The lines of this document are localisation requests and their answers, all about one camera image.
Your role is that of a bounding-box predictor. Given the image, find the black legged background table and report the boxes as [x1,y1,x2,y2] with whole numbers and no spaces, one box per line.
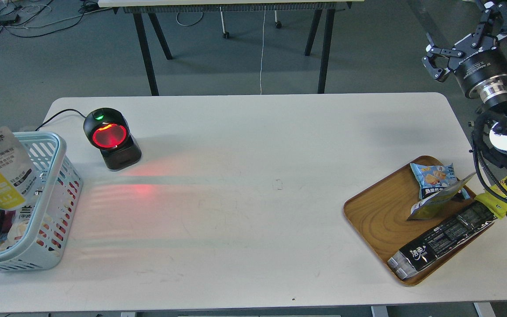
[98,0,364,96]

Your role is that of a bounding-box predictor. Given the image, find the blue snack bag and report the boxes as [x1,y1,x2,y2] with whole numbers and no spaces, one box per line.
[410,163,471,200]

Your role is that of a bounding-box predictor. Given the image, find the floor cables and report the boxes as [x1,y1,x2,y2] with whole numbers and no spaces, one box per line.
[0,0,118,55]

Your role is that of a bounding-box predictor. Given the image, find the black scanner cable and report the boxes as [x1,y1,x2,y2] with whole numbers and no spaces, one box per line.
[35,109,87,132]

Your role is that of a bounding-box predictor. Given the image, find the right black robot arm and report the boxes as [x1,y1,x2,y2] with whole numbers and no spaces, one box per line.
[422,0,507,215]

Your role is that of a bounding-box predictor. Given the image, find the white hanging cable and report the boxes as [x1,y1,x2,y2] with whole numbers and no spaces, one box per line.
[259,9,266,95]

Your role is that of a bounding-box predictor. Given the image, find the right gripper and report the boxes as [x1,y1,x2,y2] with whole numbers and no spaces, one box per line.
[422,0,507,99]

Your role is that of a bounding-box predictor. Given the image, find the yellow snack package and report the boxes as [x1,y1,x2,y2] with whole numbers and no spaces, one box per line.
[474,184,507,219]

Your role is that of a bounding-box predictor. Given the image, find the yellow grey snack pouch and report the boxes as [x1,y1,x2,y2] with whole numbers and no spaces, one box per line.
[407,172,476,221]
[0,126,39,210]

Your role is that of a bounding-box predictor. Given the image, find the white orange snack bag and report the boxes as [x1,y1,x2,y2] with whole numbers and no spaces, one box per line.
[0,204,34,251]

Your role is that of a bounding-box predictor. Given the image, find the light blue plastic basket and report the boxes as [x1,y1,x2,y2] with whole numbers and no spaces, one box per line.
[0,132,83,271]

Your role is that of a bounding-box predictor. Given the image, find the long black snack package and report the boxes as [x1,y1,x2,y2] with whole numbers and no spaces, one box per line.
[387,201,497,280]

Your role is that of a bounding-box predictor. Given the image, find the black barcode scanner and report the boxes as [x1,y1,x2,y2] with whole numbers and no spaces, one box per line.
[83,107,142,171]

